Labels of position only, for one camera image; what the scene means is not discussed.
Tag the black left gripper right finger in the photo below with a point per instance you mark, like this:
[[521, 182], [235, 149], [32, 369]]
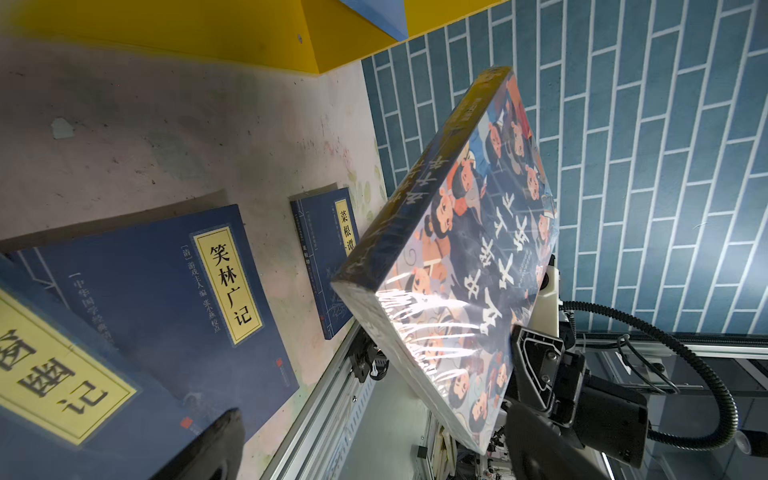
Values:
[[537, 452]]

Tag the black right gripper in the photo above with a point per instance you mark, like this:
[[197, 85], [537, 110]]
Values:
[[608, 417]]

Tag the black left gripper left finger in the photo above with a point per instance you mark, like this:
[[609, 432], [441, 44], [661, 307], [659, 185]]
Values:
[[215, 454]]

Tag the colourful cartoon history book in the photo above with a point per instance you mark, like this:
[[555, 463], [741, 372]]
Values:
[[457, 257]]

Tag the blue book yellow label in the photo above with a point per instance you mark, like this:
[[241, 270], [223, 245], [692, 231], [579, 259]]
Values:
[[182, 299], [72, 407], [328, 234]]

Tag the yellow pink blue bookshelf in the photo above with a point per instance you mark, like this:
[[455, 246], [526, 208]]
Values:
[[303, 36]]

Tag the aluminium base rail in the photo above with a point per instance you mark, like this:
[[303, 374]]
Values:
[[356, 430]]

